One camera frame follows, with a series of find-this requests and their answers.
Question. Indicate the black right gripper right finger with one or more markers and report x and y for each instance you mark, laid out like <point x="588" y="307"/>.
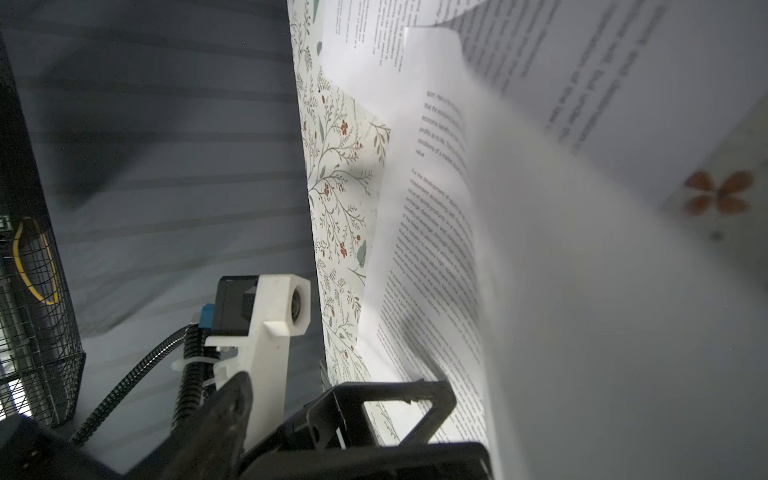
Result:
<point x="430" y="461"/>

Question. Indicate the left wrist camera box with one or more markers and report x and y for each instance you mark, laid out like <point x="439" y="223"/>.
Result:
<point x="257" y="316"/>

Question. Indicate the printed paper sheet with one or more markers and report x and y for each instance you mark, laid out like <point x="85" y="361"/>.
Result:
<point x="586" y="336"/>

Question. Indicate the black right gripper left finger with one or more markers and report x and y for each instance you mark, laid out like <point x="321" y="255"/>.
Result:
<point x="209" y="444"/>

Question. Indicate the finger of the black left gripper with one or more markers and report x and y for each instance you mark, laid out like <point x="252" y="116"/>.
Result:
<point x="342" y="409"/>

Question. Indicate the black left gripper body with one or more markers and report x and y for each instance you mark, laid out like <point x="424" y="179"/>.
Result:
<point x="298" y="433"/>

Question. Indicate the floral patterned table mat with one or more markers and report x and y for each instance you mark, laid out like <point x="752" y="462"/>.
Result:
<point x="344" y="149"/>

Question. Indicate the black wire basket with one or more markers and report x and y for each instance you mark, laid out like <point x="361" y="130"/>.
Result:
<point x="42" y="358"/>

